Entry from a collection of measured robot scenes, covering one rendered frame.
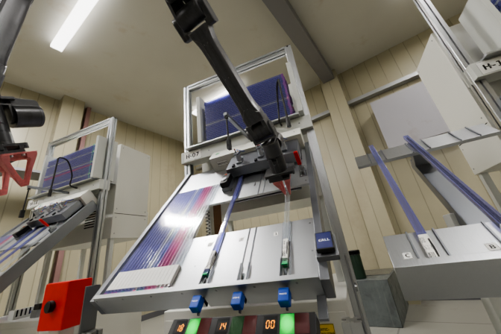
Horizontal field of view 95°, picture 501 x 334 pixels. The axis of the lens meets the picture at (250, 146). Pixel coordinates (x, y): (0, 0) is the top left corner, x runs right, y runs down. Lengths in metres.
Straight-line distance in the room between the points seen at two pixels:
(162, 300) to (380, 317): 2.43
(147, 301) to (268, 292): 0.35
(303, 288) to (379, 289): 2.31
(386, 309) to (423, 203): 1.52
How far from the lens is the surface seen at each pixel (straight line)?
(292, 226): 0.72
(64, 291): 1.28
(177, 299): 0.75
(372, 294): 2.91
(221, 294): 0.67
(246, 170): 1.04
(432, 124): 3.70
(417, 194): 3.83
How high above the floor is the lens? 0.79
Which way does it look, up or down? 24 degrees up
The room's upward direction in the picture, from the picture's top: 8 degrees counter-clockwise
